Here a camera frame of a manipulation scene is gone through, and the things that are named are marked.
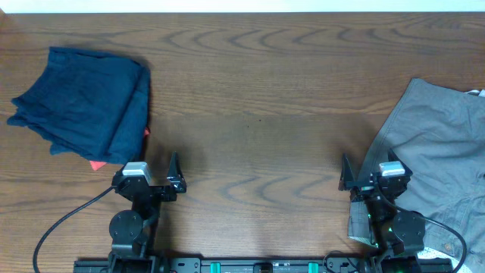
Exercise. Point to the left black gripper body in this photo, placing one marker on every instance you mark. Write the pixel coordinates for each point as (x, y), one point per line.
(150, 190)

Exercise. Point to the red cloth under navy garment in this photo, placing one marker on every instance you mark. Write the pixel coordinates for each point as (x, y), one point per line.
(97, 165)

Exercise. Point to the grey shorts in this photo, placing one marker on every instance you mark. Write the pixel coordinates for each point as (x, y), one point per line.
(439, 134)

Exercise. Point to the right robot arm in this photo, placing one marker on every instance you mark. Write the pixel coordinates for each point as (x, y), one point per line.
(397, 234)

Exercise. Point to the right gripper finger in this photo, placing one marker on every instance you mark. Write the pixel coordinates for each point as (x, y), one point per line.
(347, 180)
(392, 156)

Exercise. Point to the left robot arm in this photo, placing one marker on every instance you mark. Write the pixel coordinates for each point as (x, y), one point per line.
(133, 231)

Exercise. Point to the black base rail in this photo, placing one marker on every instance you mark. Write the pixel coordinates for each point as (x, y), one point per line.
(329, 264)

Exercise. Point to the folded navy blue garment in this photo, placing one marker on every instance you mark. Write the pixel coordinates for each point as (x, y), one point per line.
(94, 104)

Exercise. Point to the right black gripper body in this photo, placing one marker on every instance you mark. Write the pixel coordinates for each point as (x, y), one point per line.
(364, 186)

